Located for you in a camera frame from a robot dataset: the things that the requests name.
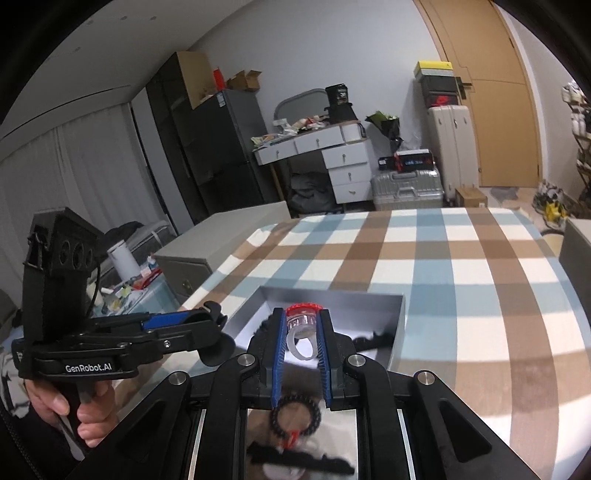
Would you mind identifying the black shoe box red logo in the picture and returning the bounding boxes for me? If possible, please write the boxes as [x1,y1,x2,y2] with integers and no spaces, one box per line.
[418,90,463,108]

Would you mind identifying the white desk with drawers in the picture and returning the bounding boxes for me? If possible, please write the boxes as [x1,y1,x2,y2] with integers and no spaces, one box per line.
[254,121,373,205]

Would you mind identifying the white curtain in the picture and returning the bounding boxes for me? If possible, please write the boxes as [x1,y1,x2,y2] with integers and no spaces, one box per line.
[0,99,163,296]

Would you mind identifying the black bag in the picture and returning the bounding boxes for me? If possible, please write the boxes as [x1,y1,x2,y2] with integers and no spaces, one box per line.
[324,84,359,124]

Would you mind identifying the cream suitcase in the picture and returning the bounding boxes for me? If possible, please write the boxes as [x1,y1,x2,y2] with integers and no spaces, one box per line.
[427,105,482,207]

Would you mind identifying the bouquet in black wrapping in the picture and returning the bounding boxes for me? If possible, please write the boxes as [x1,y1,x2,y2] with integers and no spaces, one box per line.
[366,111,403,154]

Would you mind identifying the clear toy ring red top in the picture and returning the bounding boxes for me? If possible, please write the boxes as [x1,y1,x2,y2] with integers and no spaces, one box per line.
[283,303,320,361]
[277,429,315,478]

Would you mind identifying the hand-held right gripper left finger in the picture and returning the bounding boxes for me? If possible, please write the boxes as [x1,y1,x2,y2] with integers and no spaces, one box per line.
[65,307,285,480]

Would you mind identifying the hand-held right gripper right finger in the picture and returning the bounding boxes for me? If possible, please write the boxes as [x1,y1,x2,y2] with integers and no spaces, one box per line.
[316,308,541,480]

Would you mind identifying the wooden door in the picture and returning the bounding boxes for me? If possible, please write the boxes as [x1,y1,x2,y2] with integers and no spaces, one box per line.
[416,0,542,188]

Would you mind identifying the white paper roll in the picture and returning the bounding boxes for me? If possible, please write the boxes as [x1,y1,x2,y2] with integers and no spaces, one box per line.
[107,240,140,283]

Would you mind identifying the black box with red stripe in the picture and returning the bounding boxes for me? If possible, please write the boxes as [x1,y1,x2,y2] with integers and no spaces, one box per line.
[394,150,435,173]

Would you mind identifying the glossy grey tray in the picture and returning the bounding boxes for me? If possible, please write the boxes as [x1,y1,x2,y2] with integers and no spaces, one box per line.
[185,406,411,480]

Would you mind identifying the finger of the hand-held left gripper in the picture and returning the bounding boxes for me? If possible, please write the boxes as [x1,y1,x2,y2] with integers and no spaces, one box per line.
[141,301,228,333]
[152,323,235,365]

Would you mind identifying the desk clutter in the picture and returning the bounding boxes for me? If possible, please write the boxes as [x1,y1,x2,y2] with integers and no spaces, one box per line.
[252,113,333,149]

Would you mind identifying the cluttered side table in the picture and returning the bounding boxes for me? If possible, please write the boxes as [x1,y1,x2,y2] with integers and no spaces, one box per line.
[92,265,182,325]

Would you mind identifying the plaid bed sheet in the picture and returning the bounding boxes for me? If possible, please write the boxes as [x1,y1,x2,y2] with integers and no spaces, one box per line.
[180,207,591,480]

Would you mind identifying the grey jewelry box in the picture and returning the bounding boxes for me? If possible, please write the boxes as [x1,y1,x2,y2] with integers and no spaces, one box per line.
[222,286,407,370]

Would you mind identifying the tall cardboard box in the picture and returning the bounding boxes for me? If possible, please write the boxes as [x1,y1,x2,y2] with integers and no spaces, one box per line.
[178,51,218,110]

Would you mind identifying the grey cabinet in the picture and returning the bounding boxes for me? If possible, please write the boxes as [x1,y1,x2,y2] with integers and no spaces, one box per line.
[558,218,591,288]

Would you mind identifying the dark clothes pile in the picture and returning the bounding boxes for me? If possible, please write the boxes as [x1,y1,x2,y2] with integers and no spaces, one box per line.
[288,172,334,216]

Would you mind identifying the silver suitcase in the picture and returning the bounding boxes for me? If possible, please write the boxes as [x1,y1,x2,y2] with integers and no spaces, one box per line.
[372,168,445,213]

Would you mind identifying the wooden shoe rack with shoes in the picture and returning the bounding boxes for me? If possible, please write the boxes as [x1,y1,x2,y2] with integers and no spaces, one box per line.
[561,82,591,205]

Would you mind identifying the open cardboard carton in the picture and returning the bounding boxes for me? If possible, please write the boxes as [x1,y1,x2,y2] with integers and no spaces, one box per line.
[226,70,262,91]

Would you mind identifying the person's left hand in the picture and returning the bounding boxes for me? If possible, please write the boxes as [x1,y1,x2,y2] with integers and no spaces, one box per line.
[27,380,117,459]

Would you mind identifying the shoes on floor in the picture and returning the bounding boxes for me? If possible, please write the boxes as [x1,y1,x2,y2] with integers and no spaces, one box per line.
[533,181,570,223]

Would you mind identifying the dark wardrobe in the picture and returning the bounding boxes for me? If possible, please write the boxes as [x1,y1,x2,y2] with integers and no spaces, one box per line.
[147,52,204,223]

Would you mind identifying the black bead bracelet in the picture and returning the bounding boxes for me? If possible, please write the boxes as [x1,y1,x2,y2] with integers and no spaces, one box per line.
[269,395,322,440]

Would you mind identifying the yellow shoe box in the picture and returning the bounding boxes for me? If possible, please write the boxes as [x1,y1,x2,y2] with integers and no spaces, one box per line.
[413,61,453,77]

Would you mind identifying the grey nightstand with latch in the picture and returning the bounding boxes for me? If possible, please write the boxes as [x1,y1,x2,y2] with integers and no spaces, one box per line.
[154,200,291,309]

